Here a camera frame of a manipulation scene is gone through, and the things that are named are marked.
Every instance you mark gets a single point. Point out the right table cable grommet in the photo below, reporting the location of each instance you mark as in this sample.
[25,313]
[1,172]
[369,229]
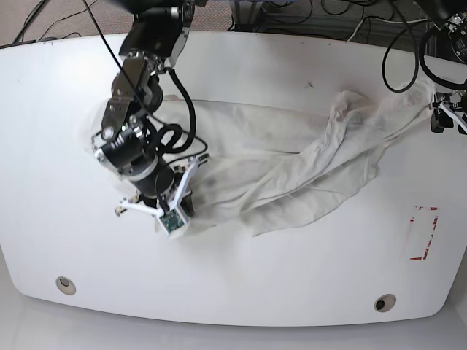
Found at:
[385,303]

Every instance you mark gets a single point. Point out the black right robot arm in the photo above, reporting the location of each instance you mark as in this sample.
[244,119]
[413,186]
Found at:
[151,48]

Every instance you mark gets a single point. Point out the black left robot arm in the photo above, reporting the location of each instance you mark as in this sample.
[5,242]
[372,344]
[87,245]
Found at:
[449,17]

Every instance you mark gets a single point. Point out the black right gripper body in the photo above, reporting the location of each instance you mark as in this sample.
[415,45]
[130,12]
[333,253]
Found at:
[130,161]

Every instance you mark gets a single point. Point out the white t-shirt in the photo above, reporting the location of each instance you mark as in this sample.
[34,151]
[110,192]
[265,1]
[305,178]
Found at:
[272,169]

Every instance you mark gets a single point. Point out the left table cable grommet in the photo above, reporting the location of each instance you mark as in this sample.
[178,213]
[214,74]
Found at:
[66,286]

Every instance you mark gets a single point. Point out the table cable grommet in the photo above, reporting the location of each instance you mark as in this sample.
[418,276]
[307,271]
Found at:
[385,303]
[66,286]

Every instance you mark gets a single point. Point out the red tape rectangle marker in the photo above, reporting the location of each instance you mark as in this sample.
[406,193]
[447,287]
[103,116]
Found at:
[422,227]

